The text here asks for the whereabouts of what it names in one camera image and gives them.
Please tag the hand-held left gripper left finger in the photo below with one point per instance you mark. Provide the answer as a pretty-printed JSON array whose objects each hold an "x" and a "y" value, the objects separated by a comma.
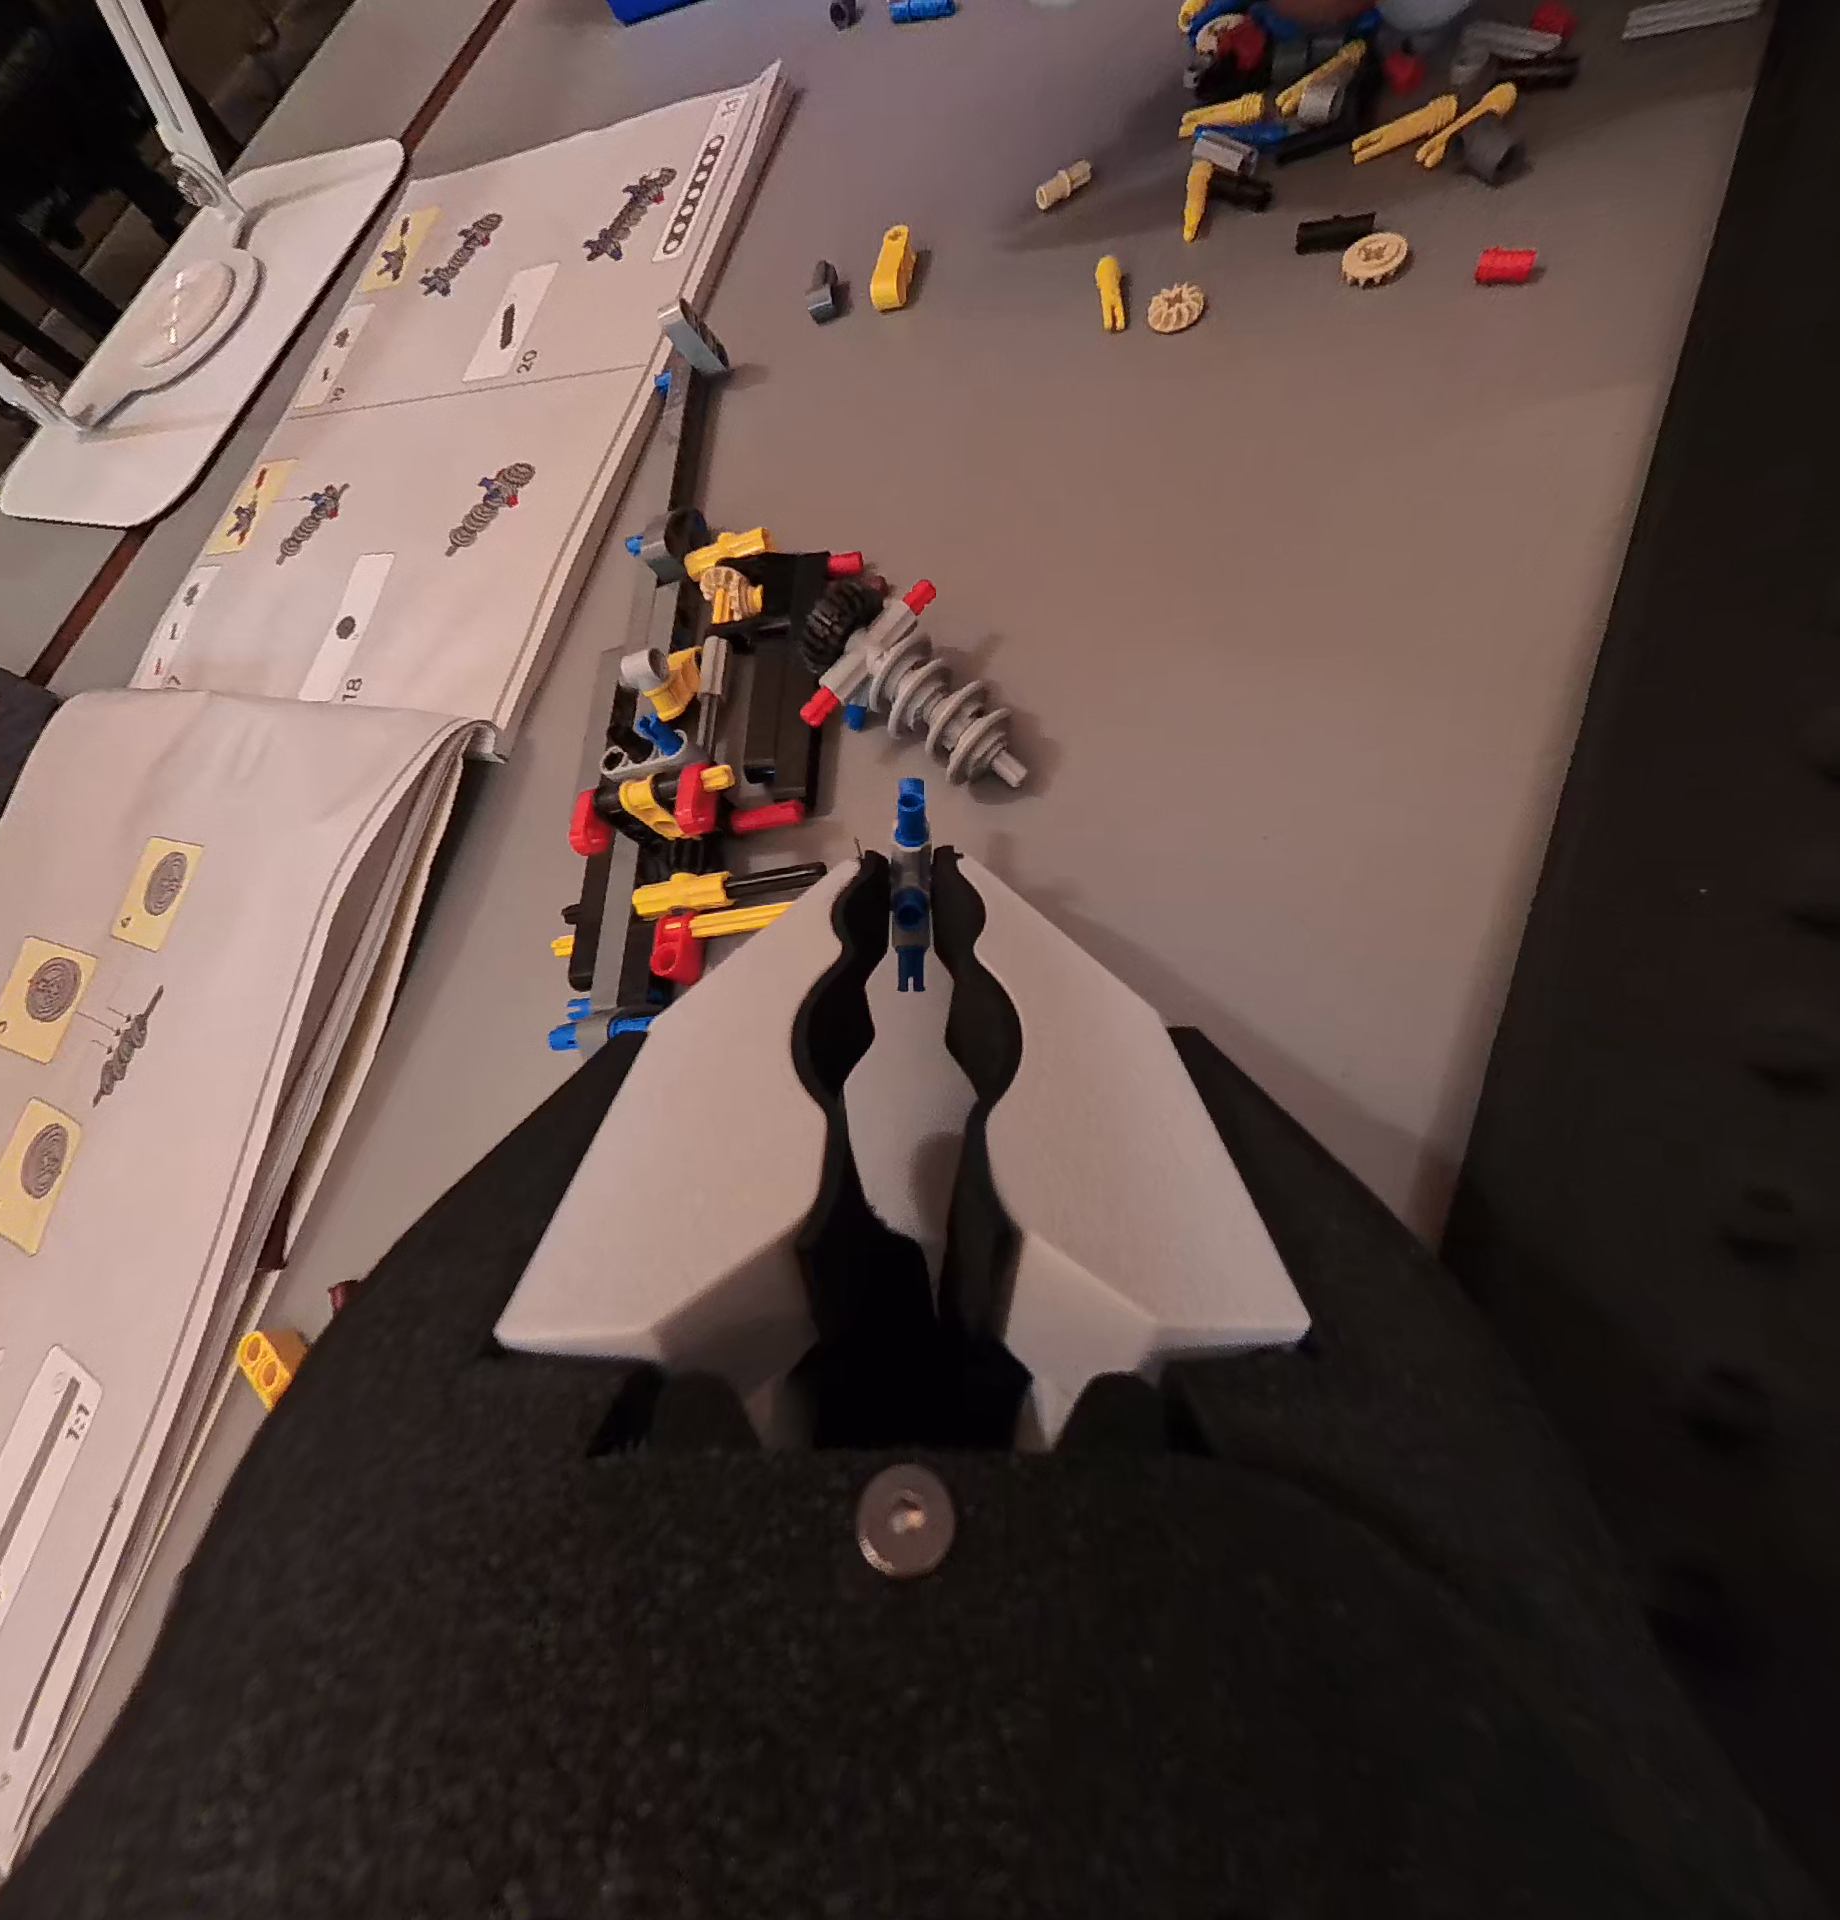
[{"x": 680, "y": 1172}]

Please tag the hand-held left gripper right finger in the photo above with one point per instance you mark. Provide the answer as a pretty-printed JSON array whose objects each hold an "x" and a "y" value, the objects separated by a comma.
[{"x": 1127, "y": 1172}]

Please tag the grey lego connector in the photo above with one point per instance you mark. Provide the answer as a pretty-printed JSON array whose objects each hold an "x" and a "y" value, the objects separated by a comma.
[{"x": 909, "y": 900}]

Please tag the grey lego shock absorber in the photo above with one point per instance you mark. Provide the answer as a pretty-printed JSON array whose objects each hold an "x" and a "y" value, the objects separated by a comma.
[{"x": 920, "y": 692}]

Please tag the lego instruction booklet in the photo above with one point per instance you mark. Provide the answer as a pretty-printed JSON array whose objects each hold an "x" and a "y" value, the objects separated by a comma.
[{"x": 184, "y": 900}]

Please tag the yellow lego liftarm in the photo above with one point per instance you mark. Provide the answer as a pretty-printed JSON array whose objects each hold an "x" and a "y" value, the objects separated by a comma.
[{"x": 268, "y": 1364}]

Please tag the lego chassis assembly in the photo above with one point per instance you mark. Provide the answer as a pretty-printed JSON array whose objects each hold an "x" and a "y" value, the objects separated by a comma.
[{"x": 768, "y": 677}]

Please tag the tan lego gear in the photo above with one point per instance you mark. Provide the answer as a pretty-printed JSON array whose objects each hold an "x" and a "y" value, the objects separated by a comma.
[
  {"x": 1372, "y": 256},
  {"x": 1175, "y": 311}
]

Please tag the yellow lego axle pin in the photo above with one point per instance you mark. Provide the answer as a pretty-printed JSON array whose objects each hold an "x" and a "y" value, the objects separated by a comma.
[{"x": 1108, "y": 293}]

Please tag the small yellow lego connector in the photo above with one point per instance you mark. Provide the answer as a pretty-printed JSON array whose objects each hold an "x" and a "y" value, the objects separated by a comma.
[{"x": 893, "y": 268}]

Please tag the black lego pin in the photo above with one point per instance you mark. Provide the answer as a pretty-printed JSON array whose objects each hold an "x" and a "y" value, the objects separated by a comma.
[{"x": 1329, "y": 234}]

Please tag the red lego pin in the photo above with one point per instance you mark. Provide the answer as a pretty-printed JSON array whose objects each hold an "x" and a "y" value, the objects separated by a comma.
[{"x": 1501, "y": 268}]

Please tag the tan lego pin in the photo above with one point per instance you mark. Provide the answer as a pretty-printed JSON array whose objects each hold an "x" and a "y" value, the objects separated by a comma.
[{"x": 1060, "y": 183}]

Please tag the pile of loose lego pieces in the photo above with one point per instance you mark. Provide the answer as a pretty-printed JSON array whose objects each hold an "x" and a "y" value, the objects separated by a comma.
[{"x": 1308, "y": 89}]

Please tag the light grey lego strip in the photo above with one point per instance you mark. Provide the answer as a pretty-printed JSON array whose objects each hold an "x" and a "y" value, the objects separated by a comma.
[{"x": 1686, "y": 19}]

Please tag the black dimpled pad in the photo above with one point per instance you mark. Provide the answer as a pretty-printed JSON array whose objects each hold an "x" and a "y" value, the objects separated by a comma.
[{"x": 1686, "y": 900}]

